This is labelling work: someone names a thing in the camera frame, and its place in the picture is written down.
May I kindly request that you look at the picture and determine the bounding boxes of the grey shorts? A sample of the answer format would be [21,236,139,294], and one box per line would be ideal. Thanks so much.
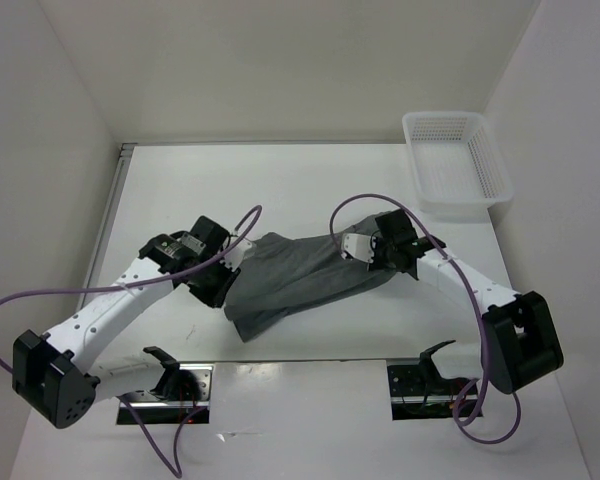
[224,232,395,343]

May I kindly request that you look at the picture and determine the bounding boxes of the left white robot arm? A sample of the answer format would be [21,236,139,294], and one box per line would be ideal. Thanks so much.
[12,216,253,429]

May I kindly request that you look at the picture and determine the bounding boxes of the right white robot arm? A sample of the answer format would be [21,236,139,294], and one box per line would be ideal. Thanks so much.
[369,210,564,394]

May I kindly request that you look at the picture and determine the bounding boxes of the white plastic basket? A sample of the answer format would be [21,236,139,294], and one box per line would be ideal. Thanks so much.
[402,111,514,217]

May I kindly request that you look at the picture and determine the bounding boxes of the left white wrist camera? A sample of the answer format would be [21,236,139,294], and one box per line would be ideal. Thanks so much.
[220,237,256,271]

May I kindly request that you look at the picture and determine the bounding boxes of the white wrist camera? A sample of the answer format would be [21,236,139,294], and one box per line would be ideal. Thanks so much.
[340,233,376,264]
[220,237,256,271]

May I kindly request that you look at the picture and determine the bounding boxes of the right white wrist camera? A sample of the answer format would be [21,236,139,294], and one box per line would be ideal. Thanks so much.
[340,233,376,264]

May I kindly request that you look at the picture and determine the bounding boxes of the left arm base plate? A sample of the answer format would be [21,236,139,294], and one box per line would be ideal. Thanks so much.
[127,363,214,426]

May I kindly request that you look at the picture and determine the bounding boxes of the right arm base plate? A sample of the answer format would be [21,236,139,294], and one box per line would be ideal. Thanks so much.
[386,359,469,421]

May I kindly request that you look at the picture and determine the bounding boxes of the aluminium table edge rail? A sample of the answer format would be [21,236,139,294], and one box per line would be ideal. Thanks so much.
[82,143,137,289]

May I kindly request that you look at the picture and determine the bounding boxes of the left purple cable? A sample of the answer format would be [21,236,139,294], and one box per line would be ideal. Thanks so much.
[0,204,264,479]

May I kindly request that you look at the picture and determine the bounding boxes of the purple cable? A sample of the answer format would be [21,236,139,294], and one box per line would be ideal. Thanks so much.
[328,193,524,445]
[0,204,264,479]

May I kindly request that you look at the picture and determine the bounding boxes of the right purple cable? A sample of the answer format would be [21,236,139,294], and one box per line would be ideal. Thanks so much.
[328,193,524,445]

